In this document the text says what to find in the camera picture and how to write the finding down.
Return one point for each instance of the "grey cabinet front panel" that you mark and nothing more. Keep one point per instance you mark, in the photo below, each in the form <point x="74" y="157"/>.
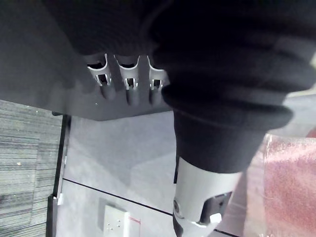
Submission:
<point x="118" y="158"/>

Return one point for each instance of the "pink item in clear wrapper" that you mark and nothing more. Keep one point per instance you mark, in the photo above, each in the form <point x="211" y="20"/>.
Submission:
<point x="288" y="182"/>

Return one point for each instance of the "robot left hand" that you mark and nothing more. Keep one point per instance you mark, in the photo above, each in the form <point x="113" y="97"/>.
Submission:
<point x="222" y="74"/>

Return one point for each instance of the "silver metal plate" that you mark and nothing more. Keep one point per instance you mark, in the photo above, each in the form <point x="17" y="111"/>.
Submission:
<point x="114" y="219"/>

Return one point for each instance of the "black cabinet edge strip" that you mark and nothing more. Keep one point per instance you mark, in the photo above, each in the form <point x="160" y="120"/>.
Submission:
<point x="60" y="158"/>

